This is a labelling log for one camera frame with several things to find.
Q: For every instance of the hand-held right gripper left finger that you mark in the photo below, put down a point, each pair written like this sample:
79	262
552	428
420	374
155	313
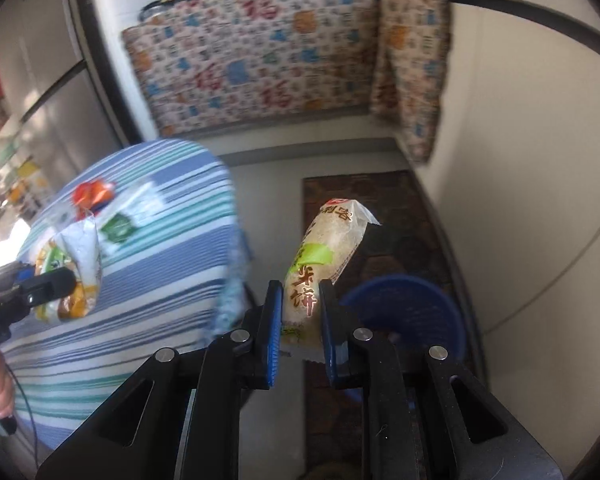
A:
274	335

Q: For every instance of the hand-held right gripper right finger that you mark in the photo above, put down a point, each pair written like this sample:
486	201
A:
330	340

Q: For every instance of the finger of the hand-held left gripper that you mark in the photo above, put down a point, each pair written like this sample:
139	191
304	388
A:
52	285
10	277

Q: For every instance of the white yellow snack bag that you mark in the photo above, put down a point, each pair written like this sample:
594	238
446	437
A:
80	260

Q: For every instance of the blue plastic bin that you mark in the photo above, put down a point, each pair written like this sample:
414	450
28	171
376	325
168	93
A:
405	305

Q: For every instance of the red plastic bag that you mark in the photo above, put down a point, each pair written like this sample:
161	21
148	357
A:
91	194

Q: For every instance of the rice cracker packet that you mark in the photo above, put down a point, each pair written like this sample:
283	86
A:
325	240

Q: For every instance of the white green milk carton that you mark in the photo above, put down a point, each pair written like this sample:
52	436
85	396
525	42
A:
121	227

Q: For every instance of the yellow cardboard box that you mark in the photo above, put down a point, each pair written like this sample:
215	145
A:
32	175

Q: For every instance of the blue green striped tablecloth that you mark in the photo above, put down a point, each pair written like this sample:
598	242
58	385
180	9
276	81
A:
170	260

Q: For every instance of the dark patterned floor rug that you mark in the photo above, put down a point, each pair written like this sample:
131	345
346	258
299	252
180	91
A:
405	210

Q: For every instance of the grey refrigerator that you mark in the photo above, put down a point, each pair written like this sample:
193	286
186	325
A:
55	85

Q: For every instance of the cream lower cabinet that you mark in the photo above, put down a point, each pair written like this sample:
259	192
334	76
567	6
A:
530	185

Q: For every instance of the narrow patterned cloth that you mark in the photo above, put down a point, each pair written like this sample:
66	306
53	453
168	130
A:
410	85

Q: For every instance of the wide patterned cloth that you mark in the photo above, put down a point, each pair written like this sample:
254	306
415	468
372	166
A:
255	60

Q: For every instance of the seasoning bottle rack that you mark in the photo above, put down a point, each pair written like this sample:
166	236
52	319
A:
166	2

